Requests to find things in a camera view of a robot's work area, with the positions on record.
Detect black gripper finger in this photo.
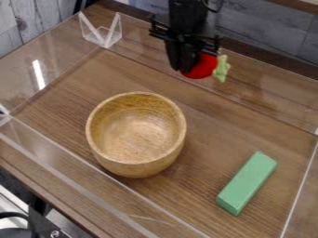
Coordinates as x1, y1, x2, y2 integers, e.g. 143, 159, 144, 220
181, 43, 202, 73
166, 40, 181, 71

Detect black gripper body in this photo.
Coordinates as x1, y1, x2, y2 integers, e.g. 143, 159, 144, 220
150, 15, 221, 55

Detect red plush fruit green leaves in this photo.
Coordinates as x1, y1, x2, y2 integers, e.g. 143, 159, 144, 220
183, 53, 231, 83

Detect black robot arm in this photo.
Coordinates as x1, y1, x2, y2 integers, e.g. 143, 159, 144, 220
150, 0, 221, 79

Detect wooden bowl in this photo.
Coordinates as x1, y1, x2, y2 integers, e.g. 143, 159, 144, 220
86, 91, 186, 179

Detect green rectangular block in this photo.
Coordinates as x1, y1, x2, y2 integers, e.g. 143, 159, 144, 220
217, 152, 277, 216

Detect clear acrylic tray enclosure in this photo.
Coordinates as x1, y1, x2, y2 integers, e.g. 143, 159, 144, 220
0, 17, 318, 238

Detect black metal bracket with cable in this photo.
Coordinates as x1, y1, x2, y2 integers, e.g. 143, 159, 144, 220
0, 207, 74, 238

